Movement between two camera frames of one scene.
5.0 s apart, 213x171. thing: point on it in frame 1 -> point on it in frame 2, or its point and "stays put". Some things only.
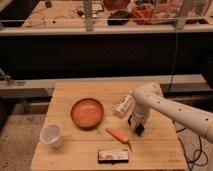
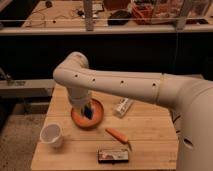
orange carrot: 120,137 stays put
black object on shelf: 118,18 stays put
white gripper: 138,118 -> 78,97
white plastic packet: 125,104 stays put
